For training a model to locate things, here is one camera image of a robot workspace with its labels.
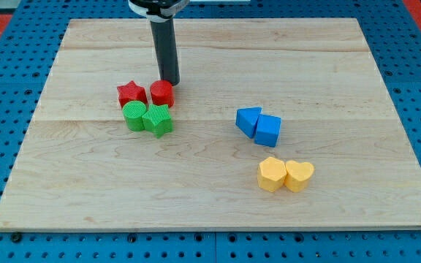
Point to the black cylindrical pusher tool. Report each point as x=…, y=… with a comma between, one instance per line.
x=166, y=52

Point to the yellow heart block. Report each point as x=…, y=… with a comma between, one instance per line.
x=298, y=175

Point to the wooden board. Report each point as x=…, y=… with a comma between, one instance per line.
x=80, y=169

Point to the red cylinder block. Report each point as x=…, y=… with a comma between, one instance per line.
x=162, y=93

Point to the blue triangle block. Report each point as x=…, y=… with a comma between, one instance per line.
x=246, y=120

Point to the yellow hexagon block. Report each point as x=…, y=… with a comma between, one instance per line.
x=271, y=174

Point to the red star block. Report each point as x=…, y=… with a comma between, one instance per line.
x=131, y=92

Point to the green star block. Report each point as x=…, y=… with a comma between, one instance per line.
x=157, y=120

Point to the green cylinder block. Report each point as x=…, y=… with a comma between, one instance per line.
x=133, y=112

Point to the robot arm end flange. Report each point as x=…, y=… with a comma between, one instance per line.
x=157, y=11

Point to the blue cube block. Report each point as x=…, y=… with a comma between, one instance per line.
x=267, y=130

